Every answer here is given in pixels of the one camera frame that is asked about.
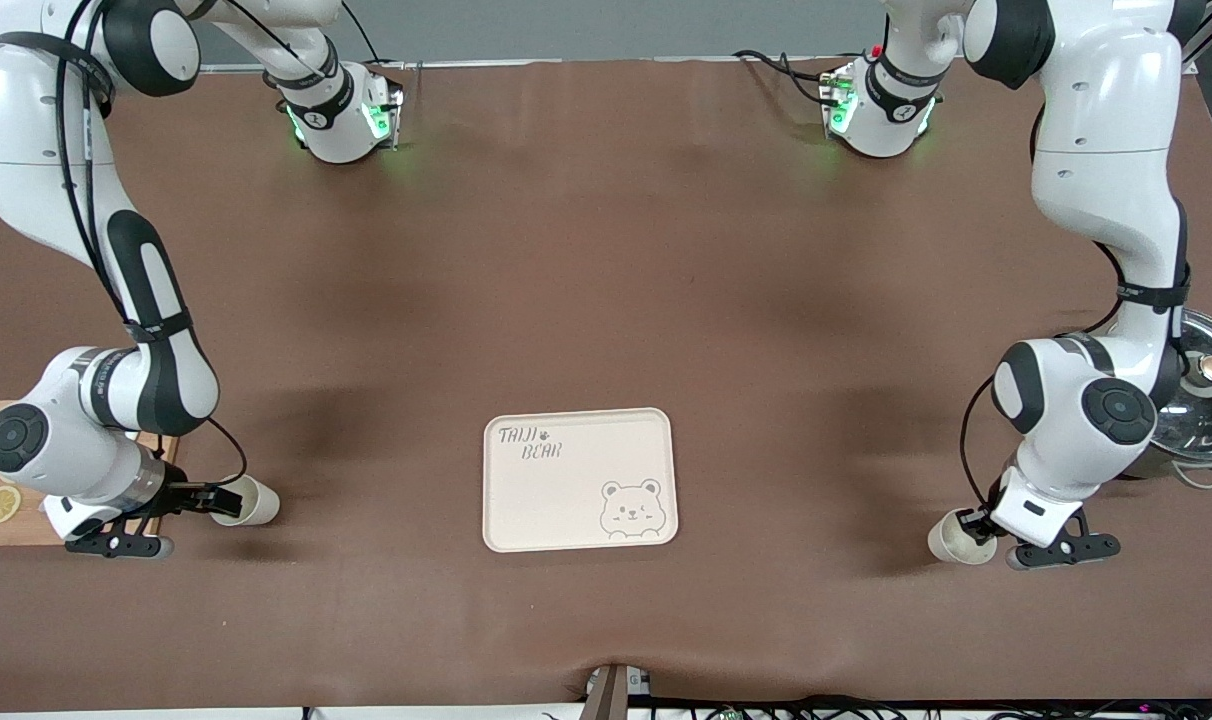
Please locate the grey-green cooking pot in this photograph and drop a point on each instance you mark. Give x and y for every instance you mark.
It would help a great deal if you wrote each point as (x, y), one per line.
(1166, 468)

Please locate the cream tray with bear print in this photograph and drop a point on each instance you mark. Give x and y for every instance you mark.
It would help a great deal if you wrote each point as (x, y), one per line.
(576, 480)

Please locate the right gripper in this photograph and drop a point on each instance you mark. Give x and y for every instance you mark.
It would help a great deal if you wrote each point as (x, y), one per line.
(178, 497)

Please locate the white plastic cup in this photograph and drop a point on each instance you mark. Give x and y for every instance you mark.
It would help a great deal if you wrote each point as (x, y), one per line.
(251, 503)
(951, 540)

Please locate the bamboo cutting board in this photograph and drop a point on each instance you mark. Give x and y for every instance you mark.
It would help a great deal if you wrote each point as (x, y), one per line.
(6, 535)

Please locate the glass pot lid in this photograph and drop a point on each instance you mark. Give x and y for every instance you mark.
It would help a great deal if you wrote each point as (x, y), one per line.
(1211, 400)

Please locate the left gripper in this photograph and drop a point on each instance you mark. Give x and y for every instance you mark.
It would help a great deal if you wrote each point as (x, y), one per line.
(985, 520)

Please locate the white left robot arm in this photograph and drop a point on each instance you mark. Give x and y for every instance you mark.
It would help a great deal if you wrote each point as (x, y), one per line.
(1096, 120)

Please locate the yellow lemon slice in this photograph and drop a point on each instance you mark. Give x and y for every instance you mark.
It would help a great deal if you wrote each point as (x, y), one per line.
(1, 505)

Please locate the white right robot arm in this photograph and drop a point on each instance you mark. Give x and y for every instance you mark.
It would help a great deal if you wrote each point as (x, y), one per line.
(26, 120)

